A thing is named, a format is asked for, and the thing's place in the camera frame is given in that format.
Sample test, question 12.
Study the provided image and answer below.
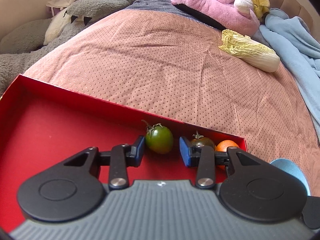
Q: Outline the green tomato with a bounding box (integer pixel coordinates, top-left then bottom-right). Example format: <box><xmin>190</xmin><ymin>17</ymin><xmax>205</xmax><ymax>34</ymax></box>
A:
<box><xmin>141</xmin><ymin>120</ymin><xmax>174</xmax><ymax>155</ymax></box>

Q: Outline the light blue round plate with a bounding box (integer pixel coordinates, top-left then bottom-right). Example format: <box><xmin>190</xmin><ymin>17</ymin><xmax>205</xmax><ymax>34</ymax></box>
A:
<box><xmin>270</xmin><ymin>158</ymin><xmax>311</xmax><ymax>197</ymax></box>

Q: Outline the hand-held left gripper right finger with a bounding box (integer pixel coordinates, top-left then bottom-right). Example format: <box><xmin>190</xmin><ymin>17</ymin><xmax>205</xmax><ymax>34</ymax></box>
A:
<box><xmin>179</xmin><ymin>136</ymin><xmax>271</xmax><ymax>189</ymax></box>

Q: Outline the grey plush toy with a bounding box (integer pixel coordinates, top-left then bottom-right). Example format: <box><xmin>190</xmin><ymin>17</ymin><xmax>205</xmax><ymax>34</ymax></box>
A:
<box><xmin>0</xmin><ymin>0</ymin><xmax>153</xmax><ymax>98</ymax></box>

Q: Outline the dark brown tomato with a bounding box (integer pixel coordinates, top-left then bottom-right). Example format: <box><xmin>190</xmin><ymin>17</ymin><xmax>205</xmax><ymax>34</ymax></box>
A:
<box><xmin>190</xmin><ymin>130</ymin><xmax>216</xmax><ymax>151</ymax></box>

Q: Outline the orange tangerine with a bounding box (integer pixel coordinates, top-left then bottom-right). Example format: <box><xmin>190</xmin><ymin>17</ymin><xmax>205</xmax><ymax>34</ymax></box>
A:
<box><xmin>215</xmin><ymin>140</ymin><xmax>240</xmax><ymax>171</ymax></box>

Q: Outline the napa cabbage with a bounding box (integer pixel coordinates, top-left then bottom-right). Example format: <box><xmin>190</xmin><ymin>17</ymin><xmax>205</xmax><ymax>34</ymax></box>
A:
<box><xmin>219</xmin><ymin>29</ymin><xmax>281</xmax><ymax>73</ymax></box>

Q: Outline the grey blue blanket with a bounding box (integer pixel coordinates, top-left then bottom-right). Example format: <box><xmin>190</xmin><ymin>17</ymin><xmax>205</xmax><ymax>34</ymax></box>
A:
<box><xmin>124</xmin><ymin>0</ymin><xmax>261</xmax><ymax>41</ymax></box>

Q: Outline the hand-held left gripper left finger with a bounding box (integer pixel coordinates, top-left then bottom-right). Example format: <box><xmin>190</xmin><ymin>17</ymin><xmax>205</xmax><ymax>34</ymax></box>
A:
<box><xmin>63</xmin><ymin>135</ymin><xmax>146</xmax><ymax>190</ymax></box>

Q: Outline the red tray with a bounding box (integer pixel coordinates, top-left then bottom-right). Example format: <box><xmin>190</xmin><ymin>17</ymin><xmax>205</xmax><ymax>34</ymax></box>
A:
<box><xmin>0</xmin><ymin>74</ymin><xmax>248</xmax><ymax>233</ymax></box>

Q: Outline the pink plush rabbit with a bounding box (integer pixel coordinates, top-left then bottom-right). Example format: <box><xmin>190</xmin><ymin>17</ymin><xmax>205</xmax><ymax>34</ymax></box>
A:
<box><xmin>167</xmin><ymin>0</ymin><xmax>261</xmax><ymax>36</ymax></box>

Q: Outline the light blue blanket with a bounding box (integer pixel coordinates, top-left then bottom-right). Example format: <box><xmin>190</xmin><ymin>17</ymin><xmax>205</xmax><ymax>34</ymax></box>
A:
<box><xmin>259</xmin><ymin>8</ymin><xmax>320</xmax><ymax>136</ymax></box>

